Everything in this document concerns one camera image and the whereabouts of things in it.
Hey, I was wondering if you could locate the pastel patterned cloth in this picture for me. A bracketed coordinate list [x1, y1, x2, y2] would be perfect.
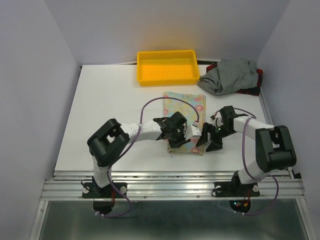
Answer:
[163, 91, 206, 156]

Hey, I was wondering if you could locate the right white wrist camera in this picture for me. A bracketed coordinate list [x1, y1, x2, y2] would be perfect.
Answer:
[210, 113, 224, 127]

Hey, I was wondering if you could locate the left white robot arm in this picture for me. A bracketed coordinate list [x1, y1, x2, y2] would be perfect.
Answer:
[84, 111, 191, 197]

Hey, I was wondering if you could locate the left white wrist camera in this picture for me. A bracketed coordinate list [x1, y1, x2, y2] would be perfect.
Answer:
[184, 124, 202, 140]

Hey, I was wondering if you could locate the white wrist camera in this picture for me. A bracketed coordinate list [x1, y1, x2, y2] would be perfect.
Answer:
[184, 124, 202, 140]
[210, 113, 224, 127]

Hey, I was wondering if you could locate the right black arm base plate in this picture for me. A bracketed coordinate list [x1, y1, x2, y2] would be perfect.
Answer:
[211, 181, 260, 199]

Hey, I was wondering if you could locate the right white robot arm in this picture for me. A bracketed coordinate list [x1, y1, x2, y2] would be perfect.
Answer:
[196, 105, 297, 198]

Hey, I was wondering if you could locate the grey skirt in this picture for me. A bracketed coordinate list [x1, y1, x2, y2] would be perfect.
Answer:
[197, 58, 258, 96]

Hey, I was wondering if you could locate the yellow plastic bin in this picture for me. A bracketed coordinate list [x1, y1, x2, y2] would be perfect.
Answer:
[136, 49, 200, 87]

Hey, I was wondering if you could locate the aluminium frame rail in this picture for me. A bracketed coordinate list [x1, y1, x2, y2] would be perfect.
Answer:
[29, 58, 311, 240]

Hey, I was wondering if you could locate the red black plaid skirt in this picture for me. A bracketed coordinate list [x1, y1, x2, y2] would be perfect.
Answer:
[206, 62, 263, 96]

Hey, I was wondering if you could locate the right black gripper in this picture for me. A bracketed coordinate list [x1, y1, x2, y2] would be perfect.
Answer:
[195, 121, 235, 152]

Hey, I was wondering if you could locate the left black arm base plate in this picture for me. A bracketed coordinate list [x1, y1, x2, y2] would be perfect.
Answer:
[81, 181, 124, 199]

